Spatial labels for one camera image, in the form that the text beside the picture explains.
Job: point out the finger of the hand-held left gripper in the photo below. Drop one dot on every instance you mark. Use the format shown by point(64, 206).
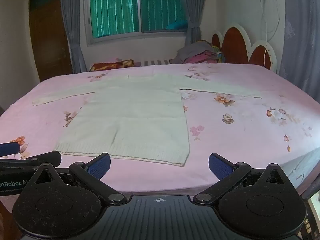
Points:
point(30, 161)
point(10, 149)

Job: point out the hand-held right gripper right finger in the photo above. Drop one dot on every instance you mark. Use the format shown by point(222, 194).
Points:
point(219, 167)

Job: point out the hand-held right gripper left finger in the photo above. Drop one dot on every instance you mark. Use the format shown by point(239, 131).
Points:
point(100, 167)

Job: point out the white knit sweater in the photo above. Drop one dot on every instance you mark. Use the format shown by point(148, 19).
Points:
point(135, 120)

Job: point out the pile of mixed clothes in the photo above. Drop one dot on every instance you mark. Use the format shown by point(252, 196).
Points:
point(197, 52)

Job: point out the bed with pink floral sheet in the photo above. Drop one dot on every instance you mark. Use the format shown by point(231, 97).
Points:
point(250, 142)

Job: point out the red patterned pillow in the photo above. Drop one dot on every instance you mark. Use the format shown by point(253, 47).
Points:
point(110, 65)

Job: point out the small screen device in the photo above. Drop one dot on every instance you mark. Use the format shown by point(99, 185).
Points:
point(312, 217)

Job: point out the brown wooden door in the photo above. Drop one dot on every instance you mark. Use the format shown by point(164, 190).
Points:
point(50, 37)

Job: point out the grey striped cloth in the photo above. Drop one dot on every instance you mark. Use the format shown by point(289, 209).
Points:
point(155, 62)

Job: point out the white and brown headboard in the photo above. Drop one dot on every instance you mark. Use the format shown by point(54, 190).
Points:
point(236, 45)

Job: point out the grey window curtain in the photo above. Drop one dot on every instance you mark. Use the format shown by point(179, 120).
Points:
point(73, 30)
point(193, 10)

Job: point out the teal cloth on windowsill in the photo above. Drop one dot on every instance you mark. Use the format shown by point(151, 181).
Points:
point(177, 25)

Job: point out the window with green pane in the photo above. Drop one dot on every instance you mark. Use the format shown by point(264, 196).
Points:
point(120, 12)

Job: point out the pale blue patterned curtain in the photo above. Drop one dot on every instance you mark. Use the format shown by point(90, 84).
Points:
point(302, 35)

